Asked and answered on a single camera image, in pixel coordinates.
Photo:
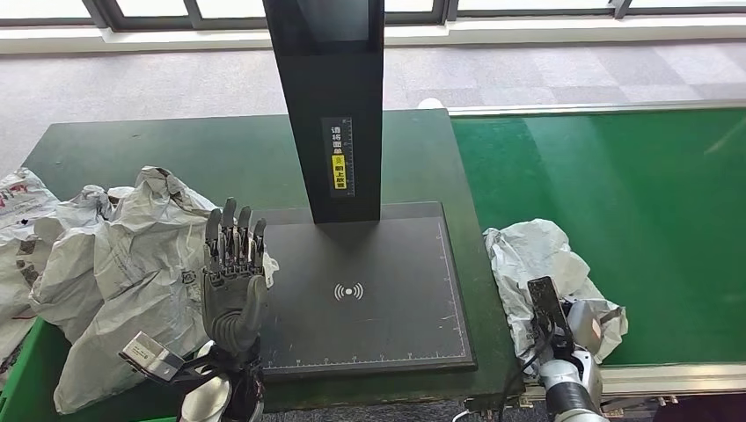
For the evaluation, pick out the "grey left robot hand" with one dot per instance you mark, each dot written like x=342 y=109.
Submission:
x=233 y=303

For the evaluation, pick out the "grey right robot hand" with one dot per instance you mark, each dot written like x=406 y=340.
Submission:
x=583 y=326

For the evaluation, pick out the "pale parcel bag brown edge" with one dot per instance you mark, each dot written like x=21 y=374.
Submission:
x=151 y=279

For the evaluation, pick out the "pale printed parcel bag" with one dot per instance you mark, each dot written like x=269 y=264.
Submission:
x=524 y=256

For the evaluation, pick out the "grey parcel bag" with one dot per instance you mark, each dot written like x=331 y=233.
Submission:
x=70 y=274

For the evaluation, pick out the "green conveyor belt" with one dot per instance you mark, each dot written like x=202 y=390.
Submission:
x=612 y=175

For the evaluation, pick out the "black inbound scanner machine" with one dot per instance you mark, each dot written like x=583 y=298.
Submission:
x=332 y=76

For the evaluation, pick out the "dark machine screen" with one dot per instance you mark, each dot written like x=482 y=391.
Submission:
x=332 y=17

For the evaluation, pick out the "dark green table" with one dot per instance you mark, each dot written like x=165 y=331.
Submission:
x=175 y=151

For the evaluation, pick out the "black yellow ruler label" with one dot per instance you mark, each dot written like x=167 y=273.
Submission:
x=339 y=172

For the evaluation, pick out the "green plastic crate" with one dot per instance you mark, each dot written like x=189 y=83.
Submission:
x=29 y=384

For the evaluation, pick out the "white bag red print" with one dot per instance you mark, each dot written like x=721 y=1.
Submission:
x=17 y=204

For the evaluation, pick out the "white round knob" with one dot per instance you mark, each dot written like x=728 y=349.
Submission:
x=430 y=105

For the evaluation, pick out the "black right camera bracket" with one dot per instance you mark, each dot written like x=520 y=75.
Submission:
x=545 y=309

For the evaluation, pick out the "black camera bracket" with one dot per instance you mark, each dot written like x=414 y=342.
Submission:
x=545 y=309
x=198 y=367

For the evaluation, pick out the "black left camera bracket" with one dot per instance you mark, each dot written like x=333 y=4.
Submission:
x=198 y=367

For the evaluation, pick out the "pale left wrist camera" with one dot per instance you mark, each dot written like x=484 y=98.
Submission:
x=148 y=356

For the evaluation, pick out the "dark window frame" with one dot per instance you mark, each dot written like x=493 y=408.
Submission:
x=163 y=24

